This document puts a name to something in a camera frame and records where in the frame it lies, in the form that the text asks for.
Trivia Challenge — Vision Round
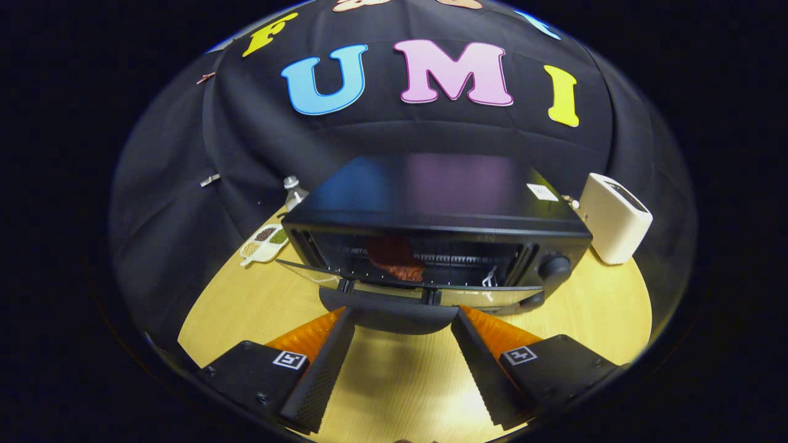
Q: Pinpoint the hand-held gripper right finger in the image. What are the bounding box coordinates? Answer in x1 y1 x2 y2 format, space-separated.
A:
451 305 630 430

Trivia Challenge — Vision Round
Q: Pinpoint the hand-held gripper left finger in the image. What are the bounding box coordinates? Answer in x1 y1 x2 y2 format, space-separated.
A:
196 306 358 434

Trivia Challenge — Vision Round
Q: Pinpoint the red-brown meat piece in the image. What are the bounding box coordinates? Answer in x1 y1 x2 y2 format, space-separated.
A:
368 237 427 282

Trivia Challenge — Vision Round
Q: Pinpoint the black toaster oven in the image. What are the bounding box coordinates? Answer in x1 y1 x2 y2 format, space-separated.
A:
275 154 593 336

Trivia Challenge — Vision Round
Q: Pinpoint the white toaster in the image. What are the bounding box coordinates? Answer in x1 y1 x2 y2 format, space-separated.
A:
577 173 653 265

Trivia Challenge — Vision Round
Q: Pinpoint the white divided condiment dish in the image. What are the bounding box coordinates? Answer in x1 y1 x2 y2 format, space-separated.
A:
239 223 290 267

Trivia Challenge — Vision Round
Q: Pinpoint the clear glass bottle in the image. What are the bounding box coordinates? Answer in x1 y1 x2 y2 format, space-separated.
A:
283 175 310 213

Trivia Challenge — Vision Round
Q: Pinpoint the black backdrop cloth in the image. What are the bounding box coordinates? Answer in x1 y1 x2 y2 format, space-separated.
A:
110 0 696 333

